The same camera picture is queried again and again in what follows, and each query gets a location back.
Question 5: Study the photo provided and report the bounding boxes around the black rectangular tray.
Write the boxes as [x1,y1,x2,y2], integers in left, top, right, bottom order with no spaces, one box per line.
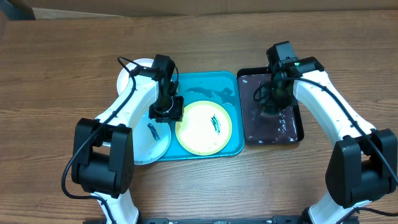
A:
[237,67,304,146]

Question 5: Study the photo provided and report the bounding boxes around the light blue plate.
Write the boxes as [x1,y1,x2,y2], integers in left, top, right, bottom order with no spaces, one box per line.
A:
[132,112,171,166]

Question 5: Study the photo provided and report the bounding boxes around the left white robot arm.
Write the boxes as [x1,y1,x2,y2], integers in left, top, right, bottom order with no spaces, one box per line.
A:
[61,54,184,223]

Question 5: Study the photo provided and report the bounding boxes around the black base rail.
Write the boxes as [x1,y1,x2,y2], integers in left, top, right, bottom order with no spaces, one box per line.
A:
[83,214,360,224]

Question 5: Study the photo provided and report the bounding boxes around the yellow plate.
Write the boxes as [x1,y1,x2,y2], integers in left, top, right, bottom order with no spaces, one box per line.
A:
[175,101,233,156]

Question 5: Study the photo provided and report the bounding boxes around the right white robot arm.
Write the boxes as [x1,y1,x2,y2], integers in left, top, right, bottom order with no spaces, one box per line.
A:
[252,41,397,223]

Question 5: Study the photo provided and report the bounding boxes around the green sponge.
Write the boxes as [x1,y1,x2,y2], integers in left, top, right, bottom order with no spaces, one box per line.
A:
[260,107,279,118]

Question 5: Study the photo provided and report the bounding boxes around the pink white plate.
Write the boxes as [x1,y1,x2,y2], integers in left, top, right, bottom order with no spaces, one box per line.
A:
[116,58,154,95]

